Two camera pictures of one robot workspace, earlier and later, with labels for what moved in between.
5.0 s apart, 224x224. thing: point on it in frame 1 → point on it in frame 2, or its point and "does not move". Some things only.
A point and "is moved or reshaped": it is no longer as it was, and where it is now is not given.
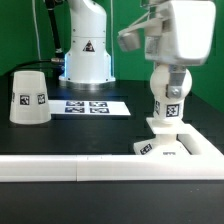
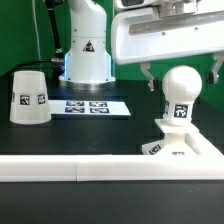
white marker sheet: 88,107 does not move
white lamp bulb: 168,109 is moved or reshaped
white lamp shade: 29,102 does not move
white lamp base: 165,142 is moved or reshaped
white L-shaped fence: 206,161 does not move
